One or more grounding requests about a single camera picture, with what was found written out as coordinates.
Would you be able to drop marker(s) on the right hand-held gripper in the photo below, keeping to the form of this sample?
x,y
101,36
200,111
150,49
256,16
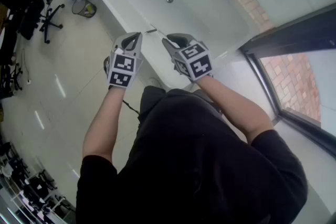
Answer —
x,y
195,61

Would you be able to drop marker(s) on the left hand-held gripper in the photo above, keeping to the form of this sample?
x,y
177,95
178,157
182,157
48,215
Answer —
x,y
121,70

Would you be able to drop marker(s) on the person's left forearm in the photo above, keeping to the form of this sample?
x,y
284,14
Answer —
x,y
105,123

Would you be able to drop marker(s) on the person's right forearm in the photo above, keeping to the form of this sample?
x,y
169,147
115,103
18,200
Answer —
x,y
231,107

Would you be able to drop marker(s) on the white bathtub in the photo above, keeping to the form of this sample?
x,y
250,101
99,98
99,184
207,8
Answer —
x,y
183,2

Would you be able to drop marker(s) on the black office chair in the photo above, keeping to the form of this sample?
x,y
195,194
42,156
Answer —
x,y
50,21

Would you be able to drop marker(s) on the white power strip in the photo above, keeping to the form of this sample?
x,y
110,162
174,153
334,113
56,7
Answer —
x,y
28,82

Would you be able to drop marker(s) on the person's black shirt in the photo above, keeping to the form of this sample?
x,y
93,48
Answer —
x,y
189,165

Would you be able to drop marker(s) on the black swivel chair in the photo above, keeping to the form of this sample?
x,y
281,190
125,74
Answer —
x,y
10,78

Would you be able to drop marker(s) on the white storage shelf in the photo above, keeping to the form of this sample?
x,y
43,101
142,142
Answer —
x,y
31,191

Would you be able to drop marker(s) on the black window frame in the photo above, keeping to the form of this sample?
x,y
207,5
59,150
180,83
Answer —
x,y
294,42

